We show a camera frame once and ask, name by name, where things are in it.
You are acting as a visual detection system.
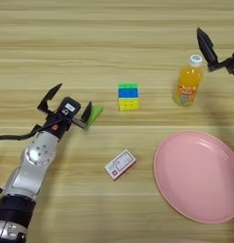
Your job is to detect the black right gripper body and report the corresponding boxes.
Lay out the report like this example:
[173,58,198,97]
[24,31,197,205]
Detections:
[208,47,234,80]

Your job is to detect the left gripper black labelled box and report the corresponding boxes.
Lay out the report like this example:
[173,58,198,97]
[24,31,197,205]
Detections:
[56,96,81,121]

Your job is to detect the small white red card box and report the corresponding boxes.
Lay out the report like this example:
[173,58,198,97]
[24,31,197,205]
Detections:
[104,149,137,181]

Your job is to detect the pink round plate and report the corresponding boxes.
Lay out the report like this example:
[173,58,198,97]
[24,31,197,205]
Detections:
[153,130,234,225]

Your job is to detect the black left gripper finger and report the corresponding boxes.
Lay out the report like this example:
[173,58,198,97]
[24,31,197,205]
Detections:
[37,83,63,115]
[80,101,93,129]

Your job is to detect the colourful puzzle cube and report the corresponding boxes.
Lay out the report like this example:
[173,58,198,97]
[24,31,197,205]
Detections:
[117,83,140,112]

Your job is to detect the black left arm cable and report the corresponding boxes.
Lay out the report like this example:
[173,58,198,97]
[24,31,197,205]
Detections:
[0,121,58,194]

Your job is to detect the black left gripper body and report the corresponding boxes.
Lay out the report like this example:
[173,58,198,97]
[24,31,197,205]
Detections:
[37,108,87,140]

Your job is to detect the green rectangular block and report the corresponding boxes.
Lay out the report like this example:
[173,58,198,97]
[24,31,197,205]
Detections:
[86,104,104,129]

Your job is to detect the orange juice bottle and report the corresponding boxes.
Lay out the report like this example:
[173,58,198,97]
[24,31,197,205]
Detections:
[172,54,205,107]

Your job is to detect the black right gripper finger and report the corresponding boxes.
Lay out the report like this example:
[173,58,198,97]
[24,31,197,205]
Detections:
[196,27,220,72]

